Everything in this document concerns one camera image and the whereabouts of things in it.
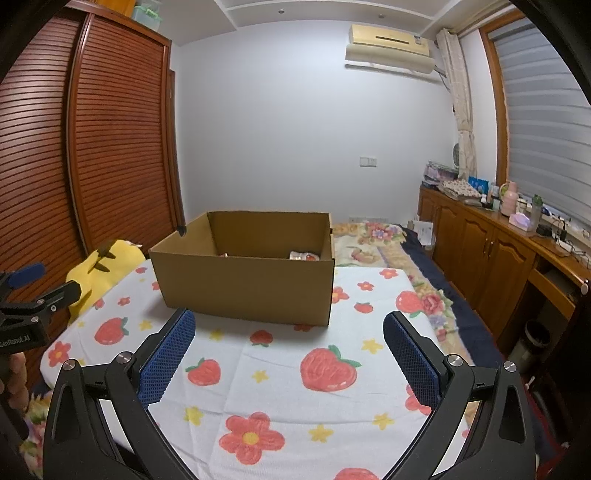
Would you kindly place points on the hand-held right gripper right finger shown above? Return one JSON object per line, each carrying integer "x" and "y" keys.
{"x": 413, "y": 362}

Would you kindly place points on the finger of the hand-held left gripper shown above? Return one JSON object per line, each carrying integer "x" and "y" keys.
{"x": 27, "y": 273}
{"x": 55, "y": 295}

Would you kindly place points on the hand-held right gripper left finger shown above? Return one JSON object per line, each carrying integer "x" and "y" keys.
{"x": 168, "y": 355}

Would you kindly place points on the brown cardboard box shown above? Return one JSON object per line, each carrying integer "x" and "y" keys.
{"x": 249, "y": 286}

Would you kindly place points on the white red snack packet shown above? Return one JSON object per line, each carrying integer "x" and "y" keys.
{"x": 304, "y": 255}

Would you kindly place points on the person's left hand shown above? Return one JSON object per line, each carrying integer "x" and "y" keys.
{"x": 14, "y": 376}

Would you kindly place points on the yellow plush toy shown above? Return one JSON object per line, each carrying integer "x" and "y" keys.
{"x": 111, "y": 263}

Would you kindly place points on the strawberry print tablecloth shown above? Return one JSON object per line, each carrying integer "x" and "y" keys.
{"x": 258, "y": 397}

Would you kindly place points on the wooden cabinet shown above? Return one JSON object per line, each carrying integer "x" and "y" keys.
{"x": 471, "y": 258}

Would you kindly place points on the grey trash bin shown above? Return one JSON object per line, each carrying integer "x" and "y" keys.
{"x": 538, "y": 341}

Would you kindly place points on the wooden louvered wardrobe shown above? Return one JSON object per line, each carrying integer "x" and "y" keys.
{"x": 92, "y": 161}

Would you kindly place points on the white carton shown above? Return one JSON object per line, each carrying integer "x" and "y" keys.
{"x": 423, "y": 233}

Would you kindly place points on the folded patterned cloth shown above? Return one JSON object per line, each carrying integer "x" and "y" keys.
{"x": 459, "y": 190}

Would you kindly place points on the pink tissue box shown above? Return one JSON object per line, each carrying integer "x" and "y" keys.
{"x": 522, "y": 221}

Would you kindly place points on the pink thermos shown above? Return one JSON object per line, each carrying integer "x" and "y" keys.
{"x": 508, "y": 201}

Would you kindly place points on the blue box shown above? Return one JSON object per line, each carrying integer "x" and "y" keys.
{"x": 478, "y": 184}

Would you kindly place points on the purple bag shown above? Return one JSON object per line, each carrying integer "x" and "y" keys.
{"x": 438, "y": 173}

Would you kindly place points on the green water bottle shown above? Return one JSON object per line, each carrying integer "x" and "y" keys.
{"x": 537, "y": 214}

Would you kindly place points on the small white fan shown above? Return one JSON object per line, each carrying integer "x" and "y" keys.
{"x": 456, "y": 156}

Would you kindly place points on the cream curtain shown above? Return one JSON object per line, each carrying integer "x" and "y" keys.
{"x": 461, "y": 101}

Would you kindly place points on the green storage box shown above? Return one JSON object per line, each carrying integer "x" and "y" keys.
{"x": 147, "y": 11}

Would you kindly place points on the beige air conditioner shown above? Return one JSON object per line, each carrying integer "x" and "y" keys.
{"x": 390, "y": 46}

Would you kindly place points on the white wall switch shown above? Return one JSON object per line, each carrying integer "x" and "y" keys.
{"x": 367, "y": 161}

